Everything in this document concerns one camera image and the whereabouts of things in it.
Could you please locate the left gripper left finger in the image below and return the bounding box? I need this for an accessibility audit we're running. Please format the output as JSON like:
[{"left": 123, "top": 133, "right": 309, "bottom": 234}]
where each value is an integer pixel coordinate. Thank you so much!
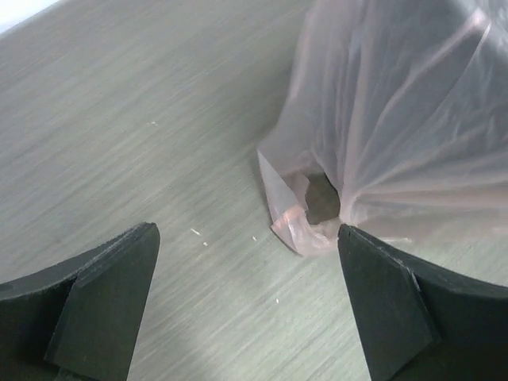
[{"left": 1, "top": 223, "right": 160, "bottom": 380}]

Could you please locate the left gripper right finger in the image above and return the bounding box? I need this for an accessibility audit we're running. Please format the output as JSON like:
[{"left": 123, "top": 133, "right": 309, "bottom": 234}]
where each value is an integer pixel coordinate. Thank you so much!
[{"left": 338, "top": 225, "right": 507, "bottom": 380}]

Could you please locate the pink plastic trash bag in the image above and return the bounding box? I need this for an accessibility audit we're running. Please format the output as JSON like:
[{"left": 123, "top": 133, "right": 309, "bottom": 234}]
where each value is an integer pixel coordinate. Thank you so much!
[{"left": 257, "top": 1, "right": 507, "bottom": 256}]

